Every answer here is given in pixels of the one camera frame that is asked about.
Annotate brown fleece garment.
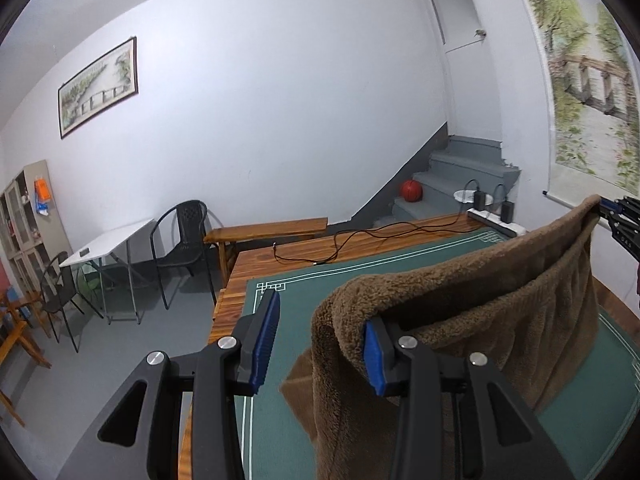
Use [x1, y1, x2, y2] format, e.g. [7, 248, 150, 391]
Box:
[281, 195, 600, 479]

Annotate white folding table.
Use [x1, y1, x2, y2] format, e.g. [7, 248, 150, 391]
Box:
[60, 219, 152, 324]

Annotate white power strip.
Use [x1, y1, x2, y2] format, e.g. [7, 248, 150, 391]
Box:
[466, 208, 527, 238]

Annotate black power adapter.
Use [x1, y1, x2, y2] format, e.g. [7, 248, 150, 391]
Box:
[473, 190, 486, 210]
[500, 200, 514, 223]

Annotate green table mat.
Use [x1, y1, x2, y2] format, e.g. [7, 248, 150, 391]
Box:
[235, 229, 639, 479]

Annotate grey stairs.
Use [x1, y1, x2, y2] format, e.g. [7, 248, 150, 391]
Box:
[373, 136, 521, 228]

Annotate hanging scroll painting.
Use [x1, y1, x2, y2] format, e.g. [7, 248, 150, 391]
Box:
[525, 0, 639, 205]

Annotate white plate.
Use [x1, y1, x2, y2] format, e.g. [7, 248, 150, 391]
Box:
[454, 190, 494, 206]

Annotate wooden armchair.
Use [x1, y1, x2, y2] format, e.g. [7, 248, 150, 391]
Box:
[0, 286, 52, 428]

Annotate white door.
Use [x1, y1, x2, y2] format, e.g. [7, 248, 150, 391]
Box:
[431, 0, 502, 142]

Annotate red ball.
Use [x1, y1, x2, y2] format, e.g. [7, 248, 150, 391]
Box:
[400, 179, 423, 203]

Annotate wooden bench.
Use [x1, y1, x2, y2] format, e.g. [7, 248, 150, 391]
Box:
[203, 217, 329, 287]

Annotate beige glass-door cabinet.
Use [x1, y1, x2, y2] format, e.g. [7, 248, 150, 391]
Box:
[1, 160, 72, 296]

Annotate black metal chair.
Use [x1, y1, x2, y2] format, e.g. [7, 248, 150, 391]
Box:
[150, 200, 217, 310]

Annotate framed landscape painting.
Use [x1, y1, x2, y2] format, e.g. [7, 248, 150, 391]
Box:
[58, 37, 139, 139]

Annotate black cable on table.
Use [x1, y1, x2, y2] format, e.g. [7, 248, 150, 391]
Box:
[271, 213, 471, 266]

